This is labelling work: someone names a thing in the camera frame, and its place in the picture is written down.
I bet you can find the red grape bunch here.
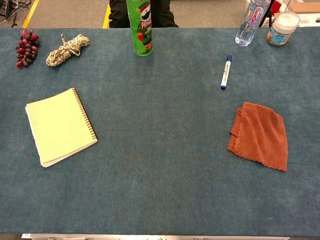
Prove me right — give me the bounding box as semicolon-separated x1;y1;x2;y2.
15;28;41;69

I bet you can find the green Pringles can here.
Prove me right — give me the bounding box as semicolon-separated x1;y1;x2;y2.
125;0;154;57

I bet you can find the white foam box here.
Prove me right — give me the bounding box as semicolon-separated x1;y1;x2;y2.
298;12;320;28

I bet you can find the black cable tangle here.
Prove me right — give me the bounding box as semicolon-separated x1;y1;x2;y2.
0;0;33;27

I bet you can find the clear plastic water bottle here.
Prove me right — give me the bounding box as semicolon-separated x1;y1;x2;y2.
234;0;272;48

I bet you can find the beige coiled rope bundle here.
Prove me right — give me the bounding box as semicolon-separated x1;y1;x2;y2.
45;33;91;68

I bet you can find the aluminium table edge rail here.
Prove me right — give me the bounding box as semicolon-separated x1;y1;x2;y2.
21;233;291;240

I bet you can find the jar with white lid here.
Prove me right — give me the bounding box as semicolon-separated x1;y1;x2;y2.
266;11;301;47

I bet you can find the orange microfiber cloth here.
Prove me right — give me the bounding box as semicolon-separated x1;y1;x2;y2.
226;101;289;172

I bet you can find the blue white marker pen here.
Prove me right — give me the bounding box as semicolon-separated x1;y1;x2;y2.
220;54;233;91

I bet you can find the person in black trousers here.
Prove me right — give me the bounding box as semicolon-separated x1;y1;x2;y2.
108;0;180;29

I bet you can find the blue felt table mat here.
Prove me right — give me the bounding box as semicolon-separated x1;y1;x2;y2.
0;26;320;237

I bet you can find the yellow spiral notebook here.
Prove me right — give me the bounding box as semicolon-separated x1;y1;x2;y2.
24;87;99;168

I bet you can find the brown cardboard box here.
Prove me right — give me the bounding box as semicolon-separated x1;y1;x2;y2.
284;1;320;15

